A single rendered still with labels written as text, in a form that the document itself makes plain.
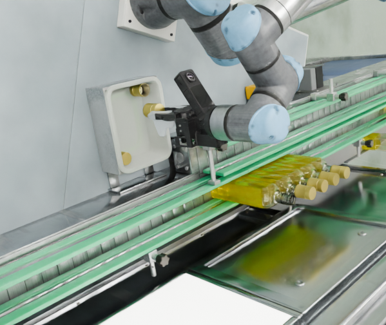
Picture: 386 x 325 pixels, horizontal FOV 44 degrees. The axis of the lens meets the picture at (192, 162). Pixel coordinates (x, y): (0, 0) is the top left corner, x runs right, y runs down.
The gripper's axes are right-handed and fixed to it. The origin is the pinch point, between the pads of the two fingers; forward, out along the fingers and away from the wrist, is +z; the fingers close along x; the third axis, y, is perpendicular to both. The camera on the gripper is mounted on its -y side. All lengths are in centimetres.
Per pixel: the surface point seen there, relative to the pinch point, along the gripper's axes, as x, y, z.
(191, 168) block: 10.8, 18.5, 3.7
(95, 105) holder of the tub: -8.0, -3.1, 13.8
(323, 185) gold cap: 30.1, 26.4, -24.3
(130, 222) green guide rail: -15.7, 22.0, -2.7
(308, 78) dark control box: 79, 7, 9
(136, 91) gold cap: 3.6, -4.0, 11.9
